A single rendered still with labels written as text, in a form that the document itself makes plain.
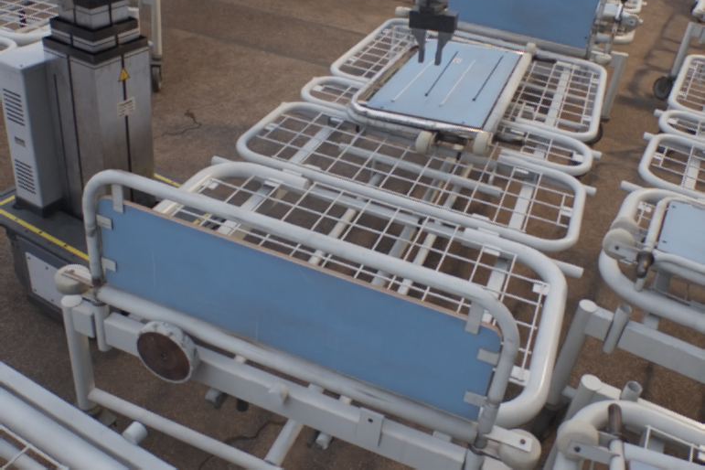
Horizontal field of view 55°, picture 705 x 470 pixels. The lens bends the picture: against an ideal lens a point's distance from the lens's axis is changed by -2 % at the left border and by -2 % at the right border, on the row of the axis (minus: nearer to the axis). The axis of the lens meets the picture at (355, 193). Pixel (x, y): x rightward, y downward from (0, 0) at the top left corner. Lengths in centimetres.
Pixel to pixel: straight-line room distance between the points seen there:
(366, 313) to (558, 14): 199
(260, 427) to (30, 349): 65
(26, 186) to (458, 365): 128
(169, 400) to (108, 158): 61
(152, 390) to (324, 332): 81
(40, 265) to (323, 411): 97
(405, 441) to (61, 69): 114
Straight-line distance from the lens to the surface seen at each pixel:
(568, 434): 113
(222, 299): 117
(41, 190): 192
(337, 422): 121
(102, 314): 136
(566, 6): 284
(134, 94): 177
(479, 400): 109
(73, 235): 187
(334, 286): 104
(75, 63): 170
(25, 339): 202
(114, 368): 190
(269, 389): 122
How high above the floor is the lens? 136
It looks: 32 degrees down
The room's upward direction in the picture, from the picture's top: 8 degrees clockwise
